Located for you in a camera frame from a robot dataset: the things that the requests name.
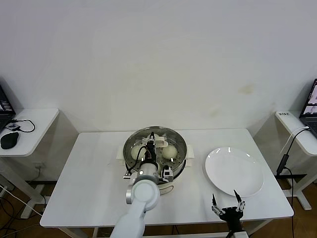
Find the white wall socket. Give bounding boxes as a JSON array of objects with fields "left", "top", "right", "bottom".
[{"left": 33, "top": 161, "right": 47, "bottom": 172}]

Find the white main table frame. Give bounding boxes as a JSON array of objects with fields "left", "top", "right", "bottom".
[{"left": 59, "top": 220, "right": 275, "bottom": 238}]

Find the white strap cable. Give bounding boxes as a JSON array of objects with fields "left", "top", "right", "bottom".
[{"left": 281, "top": 126, "right": 310, "bottom": 156}]

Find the white side table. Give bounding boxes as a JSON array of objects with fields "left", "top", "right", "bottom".
[
  {"left": 0, "top": 108, "right": 61, "bottom": 219},
  {"left": 276, "top": 111, "right": 317, "bottom": 211}
]

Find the black cable with adapter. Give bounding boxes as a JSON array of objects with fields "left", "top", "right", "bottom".
[{"left": 276, "top": 127, "right": 312, "bottom": 216}]

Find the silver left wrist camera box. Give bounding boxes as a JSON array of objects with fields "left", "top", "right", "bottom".
[{"left": 161, "top": 168, "right": 174, "bottom": 183}]

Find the black computer mouse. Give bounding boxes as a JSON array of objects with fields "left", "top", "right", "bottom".
[{"left": 0, "top": 131, "right": 20, "bottom": 149}]

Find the perforated steel steamer basket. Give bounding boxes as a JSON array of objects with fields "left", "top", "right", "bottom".
[{"left": 123, "top": 127, "right": 188, "bottom": 179}]

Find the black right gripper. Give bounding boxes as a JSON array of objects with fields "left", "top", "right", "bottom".
[{"left": 211, "top": 189, "right": 247, "bottom": 233}]

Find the white steamed baozi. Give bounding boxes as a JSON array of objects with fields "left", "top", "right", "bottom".
[
  {"left": 130, "top": 145, "right": 146, "bottom": 161},
  {"left": 161, "top": 145, "right": 178, "bottom": 160}
]

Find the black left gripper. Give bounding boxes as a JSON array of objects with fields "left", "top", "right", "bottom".
[{"left": 145, "top": 132, "right": 157, "bottom": 163}]

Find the white round plate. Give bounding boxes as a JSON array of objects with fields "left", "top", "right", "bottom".
[{"left": 205, "top": 147, "right": 265, "bottom": 198}]

